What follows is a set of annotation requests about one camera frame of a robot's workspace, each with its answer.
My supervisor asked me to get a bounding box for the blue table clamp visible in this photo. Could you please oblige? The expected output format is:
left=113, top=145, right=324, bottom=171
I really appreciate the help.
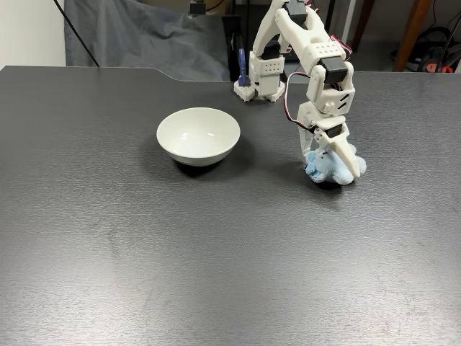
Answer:
left=236, top=46, right=252, bottom=89

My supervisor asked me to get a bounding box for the white cart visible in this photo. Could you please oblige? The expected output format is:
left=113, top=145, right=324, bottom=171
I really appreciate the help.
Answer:
left=338, top=0, right=358, bottom=46

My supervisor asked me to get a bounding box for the black metal rack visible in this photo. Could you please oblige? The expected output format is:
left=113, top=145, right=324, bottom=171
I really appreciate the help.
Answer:
left=221, top=0, right=338, bottom=82

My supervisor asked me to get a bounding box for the thick brown wooden leg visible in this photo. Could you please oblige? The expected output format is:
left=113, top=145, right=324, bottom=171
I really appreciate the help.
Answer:
left=391, top=0, right=433, bottom=72

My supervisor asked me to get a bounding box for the black vacuum cleaner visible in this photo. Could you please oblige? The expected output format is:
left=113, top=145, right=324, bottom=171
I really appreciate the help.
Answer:
left=390, top=25, right=461, bottom=75

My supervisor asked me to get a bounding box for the thin black stand pole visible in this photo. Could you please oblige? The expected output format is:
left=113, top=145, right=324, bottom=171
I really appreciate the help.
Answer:
left=53, top=0, right=101, bottom=68

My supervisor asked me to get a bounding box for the red white gripper cable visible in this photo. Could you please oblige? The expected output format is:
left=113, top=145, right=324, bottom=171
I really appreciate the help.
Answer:
left=284, top=71, right=313, bottom=125

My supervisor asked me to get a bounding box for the orange plastic part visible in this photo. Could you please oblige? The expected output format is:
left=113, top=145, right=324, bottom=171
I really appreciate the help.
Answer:
left=426, top=62, right=454, bottom=74

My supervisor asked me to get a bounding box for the red white arm cable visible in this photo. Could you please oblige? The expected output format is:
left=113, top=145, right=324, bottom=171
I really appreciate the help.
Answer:
left=329, top=34, right=353, bottom=61

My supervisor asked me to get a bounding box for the grey cloth backdrop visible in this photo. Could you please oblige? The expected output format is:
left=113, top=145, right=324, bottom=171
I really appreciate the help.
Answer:
left=64, top=0, right=231, bottom=82

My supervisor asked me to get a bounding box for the white bowl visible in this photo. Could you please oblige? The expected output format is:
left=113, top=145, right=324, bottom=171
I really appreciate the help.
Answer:
left=156, top=107, right=241, bottom=167

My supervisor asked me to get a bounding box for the skyblue plush doll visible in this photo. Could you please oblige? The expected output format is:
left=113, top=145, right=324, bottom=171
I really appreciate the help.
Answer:
left=303, top=143, right=367, bottom=187

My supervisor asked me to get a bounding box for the thin brown wooden leg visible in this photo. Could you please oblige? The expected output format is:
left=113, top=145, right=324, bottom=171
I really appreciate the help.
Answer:
left=351, top=0, right=371, bottom=53

